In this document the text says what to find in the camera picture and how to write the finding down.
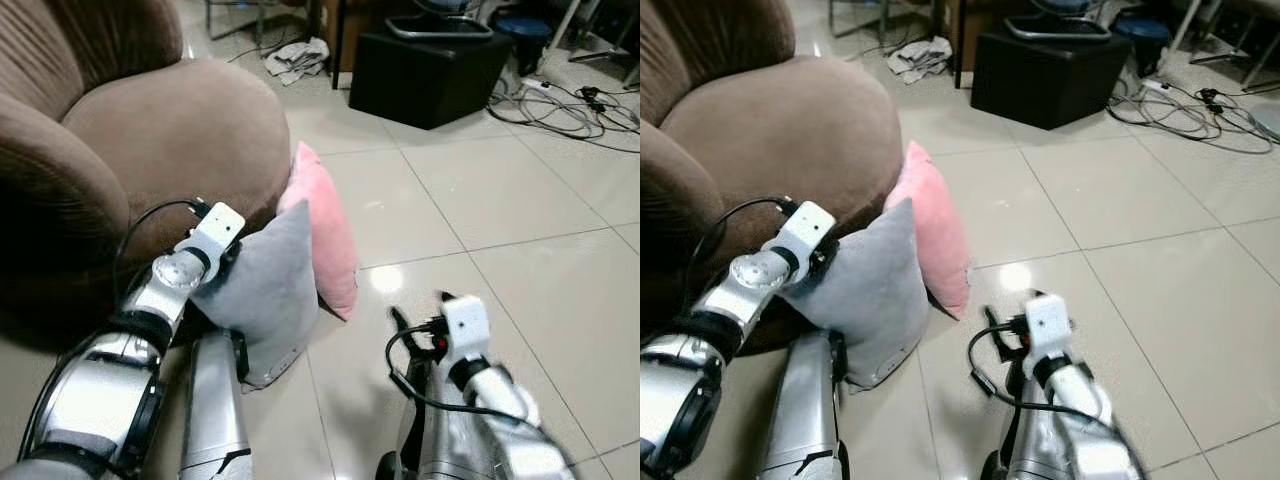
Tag black box cabinet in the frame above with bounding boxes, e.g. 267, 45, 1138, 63
969, 27, 1132, 132
347, 30, 514, 132

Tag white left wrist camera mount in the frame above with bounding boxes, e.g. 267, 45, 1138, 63
776, 202, 837, 273
176, 203, 247, 273

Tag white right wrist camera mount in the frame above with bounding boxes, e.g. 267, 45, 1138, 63
1021, 292, 1075, 363
439, 292, 492, 367

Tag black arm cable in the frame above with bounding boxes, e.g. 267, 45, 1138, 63
384, 322, 523, 423
113, 198, 212, 303
966, 322, 1091, 421
686, 196, 801, 301

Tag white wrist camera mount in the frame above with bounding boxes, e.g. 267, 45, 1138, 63
439, 292, 492, 367
776, 202, 837, 273
176, 203, 247, 273
1021, 292, 1075, 363

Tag metal chair legs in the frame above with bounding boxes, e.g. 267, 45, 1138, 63
204, 0, 323, 43
827, 0, 951, 43

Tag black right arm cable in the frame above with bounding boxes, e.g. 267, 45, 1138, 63
384, 322, 523, 423
966, 322, 1091, 421

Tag blue round stool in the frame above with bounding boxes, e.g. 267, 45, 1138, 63
1114, 16, 1173, 73
494, 14, 553, 73

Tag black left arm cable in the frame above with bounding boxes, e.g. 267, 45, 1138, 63
113, 198, 212, 303
686, 196, 801, 301

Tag silver left robot leg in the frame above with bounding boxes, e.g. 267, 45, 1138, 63
178, 330, 252, 480
758, 330, 852, 480

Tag white crumpled cloth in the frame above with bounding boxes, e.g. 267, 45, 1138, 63
887, 36, 955, 85
262, 37, 332, 87

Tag pink pillow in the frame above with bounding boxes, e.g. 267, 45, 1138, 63
884, 140, 972, 322
277, 140, 360, 322

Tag tangled black floor cables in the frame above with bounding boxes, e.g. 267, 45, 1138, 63
484, 80, 641, 154
1104, 80, 1280, 157

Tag brown wooden furniture panel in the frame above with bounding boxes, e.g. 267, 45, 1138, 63
950, 0, 988, 90
320, 0, 363, 92

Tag grey pillow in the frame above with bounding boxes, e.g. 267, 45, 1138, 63
189, 199, 322, 392
779, 196, 932, 392

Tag grey metal frame stand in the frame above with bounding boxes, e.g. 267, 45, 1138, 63
1168, 0, 1280, 89
553, 0, 641, 89

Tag brown fabric sofa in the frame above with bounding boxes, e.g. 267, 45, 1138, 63
640, 0, 907, 357
0, 0, 293, 353

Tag silver robot leg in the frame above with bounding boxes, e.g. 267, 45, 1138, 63
178, 330, 252, 480
979, 368, 1053, 480
375, 368, 473, 480
758, 330, 852, 480

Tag grey metal tray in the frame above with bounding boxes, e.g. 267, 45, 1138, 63
1004, 8, 1114, 42
384, 8, 498, 42

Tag silver right robot leg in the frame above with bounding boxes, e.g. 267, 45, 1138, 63
979, 368, 1053, 480
375, 368, 473, 480

